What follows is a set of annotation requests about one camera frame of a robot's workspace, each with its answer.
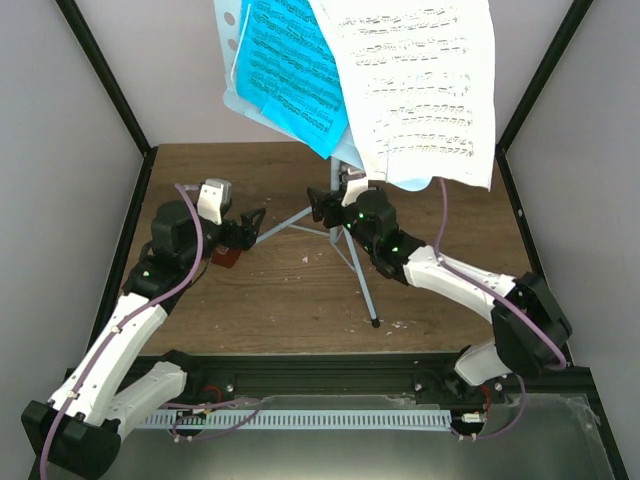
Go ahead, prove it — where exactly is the red-brown metronome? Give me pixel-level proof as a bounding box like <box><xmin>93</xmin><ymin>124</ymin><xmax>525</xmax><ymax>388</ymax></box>
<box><xmin>211</xmin><ymin>245</ymin><xmax>242</xmax><ymax>269</ymax></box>

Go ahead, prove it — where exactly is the blue sheet music page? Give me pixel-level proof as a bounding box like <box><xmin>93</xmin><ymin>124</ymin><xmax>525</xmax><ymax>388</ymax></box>
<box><xmin>235</xmin><ymin>1</ymin><xmax>348</xmax><ymax>158</ymax></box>

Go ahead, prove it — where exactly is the white sheet music page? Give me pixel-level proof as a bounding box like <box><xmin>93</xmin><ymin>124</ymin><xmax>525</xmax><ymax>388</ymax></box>
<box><xmin>311</xmin><ymin>1</ymin><xmax>496</xmax><ymax>191</ymax></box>

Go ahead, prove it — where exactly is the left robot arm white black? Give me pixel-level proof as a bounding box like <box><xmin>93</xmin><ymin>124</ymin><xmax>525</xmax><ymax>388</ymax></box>
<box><xmin>21</xmin><ymin>200</ymin><xmax>266</xmax><ymax>479</ymax></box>

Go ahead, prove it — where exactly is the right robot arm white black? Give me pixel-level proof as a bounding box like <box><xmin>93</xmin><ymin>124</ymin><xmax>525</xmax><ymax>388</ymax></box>
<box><xmin>307</xmin><ymin>187</ymin><xmax>572</xmax><ymax>403</ymax></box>

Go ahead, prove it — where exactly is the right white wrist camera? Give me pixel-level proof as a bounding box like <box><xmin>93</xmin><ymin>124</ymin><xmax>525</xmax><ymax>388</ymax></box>
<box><xmin>341</xmin><ymin>166</ymin><xmax>369</xmax><ymax>207</ymax></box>

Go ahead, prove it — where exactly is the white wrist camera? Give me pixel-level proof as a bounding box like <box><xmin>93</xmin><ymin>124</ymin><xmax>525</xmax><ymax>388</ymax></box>
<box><xmin>341</xmin><ymin>166</ymin><xmax>369</xmax><ymax>207</ymax></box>
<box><xmin>196</xmin><ymin>178</ymin><xmax>232</xmax><ymax>225</ymax></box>

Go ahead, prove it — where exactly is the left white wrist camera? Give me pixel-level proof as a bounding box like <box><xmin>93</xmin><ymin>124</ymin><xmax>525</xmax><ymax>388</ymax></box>
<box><xmin>196</xmin><ymin>178</ymin><xmax>232</xmax><ymax>225</ymax></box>

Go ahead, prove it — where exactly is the black aluminium frame rail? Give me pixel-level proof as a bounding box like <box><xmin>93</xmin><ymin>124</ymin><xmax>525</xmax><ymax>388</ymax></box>
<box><xmin>161</xmin><ymin>351</ymin><xmax>595</xmax><ymax>410</ymax></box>

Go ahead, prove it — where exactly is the light blue slotted cable duct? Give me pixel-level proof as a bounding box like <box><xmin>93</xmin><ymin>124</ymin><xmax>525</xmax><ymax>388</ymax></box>
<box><xmin>138</xmin><ymin>410</ymin><xmax>452</xmax><ymax>432</ymax></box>

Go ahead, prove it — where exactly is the black frame corner post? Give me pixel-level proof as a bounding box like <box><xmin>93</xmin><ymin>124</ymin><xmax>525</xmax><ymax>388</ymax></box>
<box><xmin>53</xmin><ymin>0</ymin><xmax>153</xmax><ymax>157</ymax></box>

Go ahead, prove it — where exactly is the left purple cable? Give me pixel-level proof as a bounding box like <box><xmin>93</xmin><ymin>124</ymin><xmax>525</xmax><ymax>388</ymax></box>
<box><xmin>38</xmin><ymin>182</ymin><xmax>211</xmax><ymax>480</ymax></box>

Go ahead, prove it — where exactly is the black right corner post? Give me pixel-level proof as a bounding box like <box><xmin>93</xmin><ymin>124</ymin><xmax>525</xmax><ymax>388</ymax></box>
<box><xmin>495</xmin><ymin>0</ymin><xmax>596</xmax><ymax>151</ymax></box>

